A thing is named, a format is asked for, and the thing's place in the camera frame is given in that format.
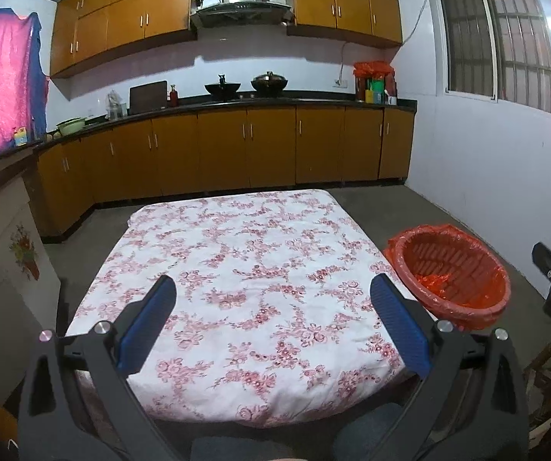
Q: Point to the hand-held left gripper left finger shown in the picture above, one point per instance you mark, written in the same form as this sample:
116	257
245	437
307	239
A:
146	326

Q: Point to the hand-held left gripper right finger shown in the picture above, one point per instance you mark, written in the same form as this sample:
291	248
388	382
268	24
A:
400	326

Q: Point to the orange plastic basket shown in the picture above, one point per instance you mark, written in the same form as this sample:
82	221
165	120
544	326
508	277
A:
443	254

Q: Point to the person's right leg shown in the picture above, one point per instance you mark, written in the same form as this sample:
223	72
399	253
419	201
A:
374	432

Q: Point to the floral tablecloth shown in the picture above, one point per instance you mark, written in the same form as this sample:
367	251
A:
256	297

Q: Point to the green basin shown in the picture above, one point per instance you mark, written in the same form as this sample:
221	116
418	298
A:
70	127

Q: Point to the clear glass jar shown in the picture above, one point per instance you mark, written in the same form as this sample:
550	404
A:
116	108

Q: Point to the wooden base cabinets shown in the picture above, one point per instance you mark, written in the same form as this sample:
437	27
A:
270	144

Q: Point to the brown cutting board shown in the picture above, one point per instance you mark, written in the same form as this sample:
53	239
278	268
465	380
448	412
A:
148	97

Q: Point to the dark red sauce bottle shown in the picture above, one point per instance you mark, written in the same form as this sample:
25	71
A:
391	87

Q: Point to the green box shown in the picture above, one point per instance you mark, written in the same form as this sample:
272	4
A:
377	86

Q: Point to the barred window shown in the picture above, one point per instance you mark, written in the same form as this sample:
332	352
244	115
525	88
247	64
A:
479	33

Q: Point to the black kitchen countertop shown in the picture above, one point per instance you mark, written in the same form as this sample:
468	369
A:
304	102

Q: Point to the gas hob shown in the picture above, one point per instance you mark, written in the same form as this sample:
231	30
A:
246	98

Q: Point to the black wok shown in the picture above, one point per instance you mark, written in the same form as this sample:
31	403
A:
222	89

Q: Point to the crumpled red bag cover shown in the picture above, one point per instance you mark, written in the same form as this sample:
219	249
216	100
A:
374	69

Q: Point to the black pot with lid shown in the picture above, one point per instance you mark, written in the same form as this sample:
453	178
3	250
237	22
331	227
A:
269	83

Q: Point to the pink and blue hanging cloth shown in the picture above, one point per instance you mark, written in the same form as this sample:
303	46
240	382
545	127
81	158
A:
1	77

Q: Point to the steel range hood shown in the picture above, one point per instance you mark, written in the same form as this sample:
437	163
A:
242	9

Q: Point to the wall socket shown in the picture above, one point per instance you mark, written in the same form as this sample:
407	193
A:
340	83

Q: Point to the wooden wall cabinets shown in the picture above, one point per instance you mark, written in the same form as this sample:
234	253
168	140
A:
126	14

